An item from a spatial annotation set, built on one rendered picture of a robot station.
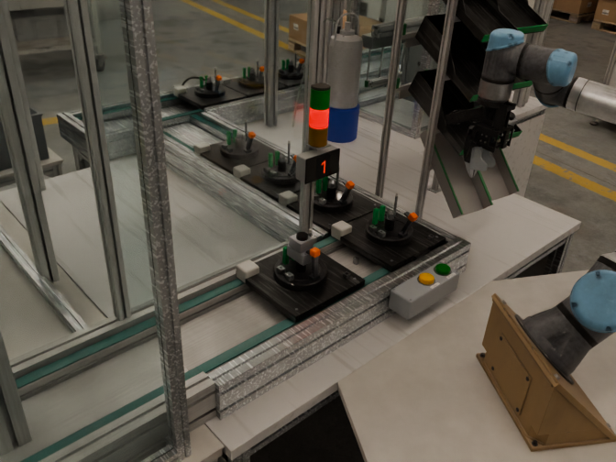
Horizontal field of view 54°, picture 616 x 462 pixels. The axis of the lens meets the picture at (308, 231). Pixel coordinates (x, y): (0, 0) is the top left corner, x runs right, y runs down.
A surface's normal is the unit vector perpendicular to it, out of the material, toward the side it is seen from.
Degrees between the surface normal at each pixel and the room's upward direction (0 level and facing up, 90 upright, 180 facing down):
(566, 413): 90
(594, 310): 63
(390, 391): 0
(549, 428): 90
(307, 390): 0
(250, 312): 0
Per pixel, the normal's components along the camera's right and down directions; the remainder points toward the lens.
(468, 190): 0.40, -0.28
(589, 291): -0.51, -0.04
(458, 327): 0.04, -0.85
